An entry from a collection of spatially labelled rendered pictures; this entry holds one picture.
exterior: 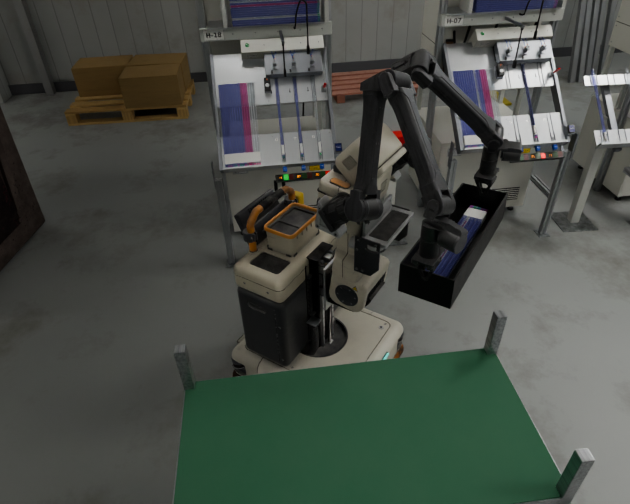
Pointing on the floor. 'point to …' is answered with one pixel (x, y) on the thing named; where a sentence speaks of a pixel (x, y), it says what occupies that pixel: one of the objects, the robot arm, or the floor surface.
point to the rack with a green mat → (369, 435)
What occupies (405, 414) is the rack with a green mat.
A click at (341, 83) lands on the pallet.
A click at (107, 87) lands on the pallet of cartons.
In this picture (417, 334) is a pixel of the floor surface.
